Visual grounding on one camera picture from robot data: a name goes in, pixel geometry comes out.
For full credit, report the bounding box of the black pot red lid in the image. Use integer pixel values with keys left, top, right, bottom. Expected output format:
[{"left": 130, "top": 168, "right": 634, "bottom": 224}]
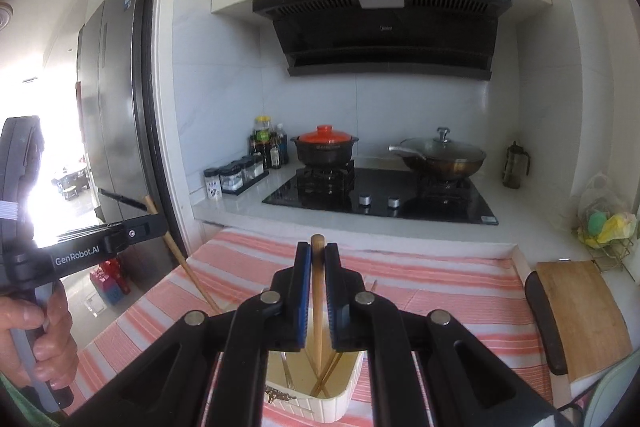
[{"left": 290, "top": 124, "right": 360, "bottom": 167}]

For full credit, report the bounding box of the black range hood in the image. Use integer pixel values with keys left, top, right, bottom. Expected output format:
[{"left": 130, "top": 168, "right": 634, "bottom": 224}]
[{"left": 251, "top": 0, "right": 514, "bottom": 81}]

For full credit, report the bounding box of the group of spice jars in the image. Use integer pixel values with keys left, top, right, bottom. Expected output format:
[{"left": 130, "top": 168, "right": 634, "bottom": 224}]
[{"left": 218, "top": 155, "right": 269, "bottom": 196}]

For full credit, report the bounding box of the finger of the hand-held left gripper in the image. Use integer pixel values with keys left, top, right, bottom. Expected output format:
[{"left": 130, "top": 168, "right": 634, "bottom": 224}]
[{"left": 106, "top": 212, "right": 169, "bottom": 254}]

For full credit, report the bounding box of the wok with glass lid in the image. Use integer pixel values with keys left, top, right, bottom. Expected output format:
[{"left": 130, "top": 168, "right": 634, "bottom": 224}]
[{"left": 388, "top": 127, "right": 488, "bottom": 182}]

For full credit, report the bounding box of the person's left hand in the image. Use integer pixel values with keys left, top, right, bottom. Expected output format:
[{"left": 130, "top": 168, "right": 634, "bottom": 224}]
[{"left": 0, "top": 279, "right": 79, "bottom": 389}]

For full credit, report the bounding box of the black plastic holder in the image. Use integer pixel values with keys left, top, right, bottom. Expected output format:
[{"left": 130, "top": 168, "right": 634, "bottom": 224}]
[{"left": 524, "top": 270, "right": 569, "bottom": 376}]

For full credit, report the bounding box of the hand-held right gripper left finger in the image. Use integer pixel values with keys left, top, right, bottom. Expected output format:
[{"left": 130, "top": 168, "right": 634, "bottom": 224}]
[{"left": 65, "top": 241, "right": 313, "bottom": 427}]

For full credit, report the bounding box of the pink and blue toy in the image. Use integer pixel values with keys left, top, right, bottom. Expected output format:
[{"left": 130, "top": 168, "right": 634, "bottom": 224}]
[{"left": 89, "top": 258, "right": 132, "bottom": 306}]

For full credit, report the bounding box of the wooden cutting board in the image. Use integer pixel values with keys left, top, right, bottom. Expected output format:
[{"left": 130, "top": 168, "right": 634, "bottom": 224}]
[{"left": 535, "top": 260, "right": 634, "bottom": 384}]

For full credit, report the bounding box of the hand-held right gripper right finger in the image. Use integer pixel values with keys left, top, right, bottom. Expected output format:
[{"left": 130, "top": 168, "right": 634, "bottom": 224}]
[{"left": 324, "top": 243, "right": 576, "bottom": 427}]

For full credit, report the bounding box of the dark french press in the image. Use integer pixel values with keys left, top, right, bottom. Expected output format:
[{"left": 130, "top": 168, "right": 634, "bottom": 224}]
[{"left": 502, "top": 140, "right": 531, "bottom": 190}]

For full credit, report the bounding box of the person's green clothing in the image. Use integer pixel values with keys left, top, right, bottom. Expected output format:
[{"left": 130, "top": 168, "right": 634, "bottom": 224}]
[{"left": 0, "top": 374, "right": 66, "bottom": 427}]

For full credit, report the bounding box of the white printed cup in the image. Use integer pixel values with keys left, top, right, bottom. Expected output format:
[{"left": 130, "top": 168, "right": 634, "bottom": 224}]
[{"left": 203, "top": 167, "right": 224, "bottom": 201}]

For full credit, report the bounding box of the cream plastic utensil holder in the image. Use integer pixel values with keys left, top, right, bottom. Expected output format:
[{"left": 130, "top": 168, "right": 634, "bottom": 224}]
[{"left": 262, "top": 347, "right": 367, "bottom": 424}]

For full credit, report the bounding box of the black door frame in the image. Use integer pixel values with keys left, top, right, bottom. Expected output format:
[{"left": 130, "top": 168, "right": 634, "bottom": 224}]
[{"left": 131, "top": 0, "right": 192, "bottom": 260}]

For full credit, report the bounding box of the pink striped tablecloth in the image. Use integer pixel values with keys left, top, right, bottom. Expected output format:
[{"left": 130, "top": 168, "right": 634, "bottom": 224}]
[{"left": 75, "top": 229, "right": 557, "bottom": 427}]

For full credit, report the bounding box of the grey refrigerator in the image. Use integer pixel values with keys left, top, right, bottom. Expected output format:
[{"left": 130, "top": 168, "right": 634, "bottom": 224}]
[{"left": 76, "top": 0, "right": 167, "bottom": 228}]

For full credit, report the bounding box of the distant dining furniture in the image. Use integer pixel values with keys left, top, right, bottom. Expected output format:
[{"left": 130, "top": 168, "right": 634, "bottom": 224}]
[{"left": 51, "top": 163, "right": 92, "bottom": 201}]

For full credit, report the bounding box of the dark sauce bottle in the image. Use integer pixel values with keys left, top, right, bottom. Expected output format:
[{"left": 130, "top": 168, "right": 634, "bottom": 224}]
[{"left": 270, "top": 123, "right": 290, "bottom": 168}]

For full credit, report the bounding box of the wooden chopstick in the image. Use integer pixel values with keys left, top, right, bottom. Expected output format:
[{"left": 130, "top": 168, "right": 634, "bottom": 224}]
[
  {"left": 305, "top": 352, "right": 323, "bottom": 388},
  {"left": 310, "top": 234, "right": 327, "bottom": 360},
  {"left": 144, "top": 195, "right": 222, "bottom": 314},
  {"left": 310, "top": 352, "right": 346, "bottom": 396}
]

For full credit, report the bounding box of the sauce bottle green label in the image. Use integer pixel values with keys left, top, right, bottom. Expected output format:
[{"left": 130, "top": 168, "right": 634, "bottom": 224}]
[{"left": 250, "top": 115, "right": 274, "bottom": 170}]

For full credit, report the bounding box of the black gas stove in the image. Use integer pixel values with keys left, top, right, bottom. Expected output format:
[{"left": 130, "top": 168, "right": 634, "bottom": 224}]
[{"left": 261, "top": 160, "right": 500, "bottom": 227}]

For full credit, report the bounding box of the pale green cutting board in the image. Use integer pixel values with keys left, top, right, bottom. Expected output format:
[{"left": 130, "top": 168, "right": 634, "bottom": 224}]
[{"left": 581, "top": 351, "right": 640, "bottom": 427}]

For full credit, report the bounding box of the wire rack with sponges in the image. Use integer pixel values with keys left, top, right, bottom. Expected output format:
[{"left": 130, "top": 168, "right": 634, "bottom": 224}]
[{"left": 574, "top": 173, "right": 640, "bottom": 284}]

